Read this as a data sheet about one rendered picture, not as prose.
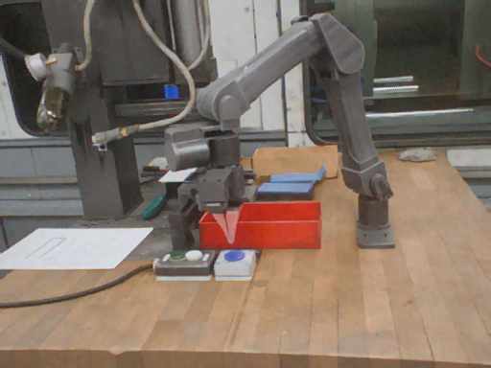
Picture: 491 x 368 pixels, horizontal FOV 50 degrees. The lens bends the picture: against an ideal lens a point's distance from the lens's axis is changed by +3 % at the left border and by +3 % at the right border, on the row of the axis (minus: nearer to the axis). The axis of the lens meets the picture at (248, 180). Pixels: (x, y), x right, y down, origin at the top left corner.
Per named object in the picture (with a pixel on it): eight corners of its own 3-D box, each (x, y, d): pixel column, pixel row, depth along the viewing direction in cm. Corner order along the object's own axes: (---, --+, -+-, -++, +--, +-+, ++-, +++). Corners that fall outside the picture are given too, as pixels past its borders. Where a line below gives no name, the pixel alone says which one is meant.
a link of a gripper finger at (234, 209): (241, 249, 92) (236, 200, 89) (201, 249, 93) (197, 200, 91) (246, 235, 98) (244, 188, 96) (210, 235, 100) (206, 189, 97)
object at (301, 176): (326, 180, 141) (325, 170, 141) (269, 183, 143) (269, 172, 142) (324, 172, 148) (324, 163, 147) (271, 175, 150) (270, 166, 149)
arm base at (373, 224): (357, 211, 101) (395, 211, 99) (354, 180, 119) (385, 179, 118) (359, 248, 103) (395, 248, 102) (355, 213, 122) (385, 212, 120)
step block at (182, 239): (186, 253, 107) (181, 213, 105) (173, 253, 108) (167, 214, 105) (195, 241, 113) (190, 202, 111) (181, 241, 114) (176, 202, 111)
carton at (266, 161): (338, 180, 149) (337, 154, 147) (252, 183, 154) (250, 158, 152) (338, 169, 161) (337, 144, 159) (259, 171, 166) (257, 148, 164)
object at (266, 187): (314, 193, 132) (314, 182, 131) (256, 192, 136) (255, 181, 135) (318, 185, 138) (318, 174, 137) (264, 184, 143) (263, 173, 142)
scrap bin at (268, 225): (320, 248, 104) (318, 220, 102) (200, 249, 109) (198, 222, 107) (321, 226, 115) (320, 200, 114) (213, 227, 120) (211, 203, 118)
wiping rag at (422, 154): (399, 167, 158) (444, 161, 156) (398, 158, 157) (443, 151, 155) (393, 155, 171) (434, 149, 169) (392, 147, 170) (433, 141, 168)
